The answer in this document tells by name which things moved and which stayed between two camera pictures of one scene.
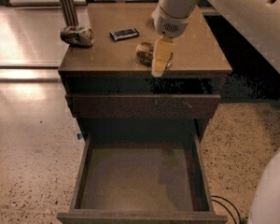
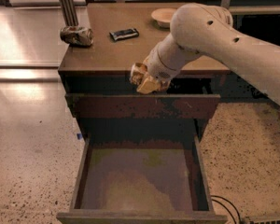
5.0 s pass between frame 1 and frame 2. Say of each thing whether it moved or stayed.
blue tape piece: stayed
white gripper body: moved
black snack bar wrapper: stayed
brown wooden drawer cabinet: stayed
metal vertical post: stayed
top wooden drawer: stayed
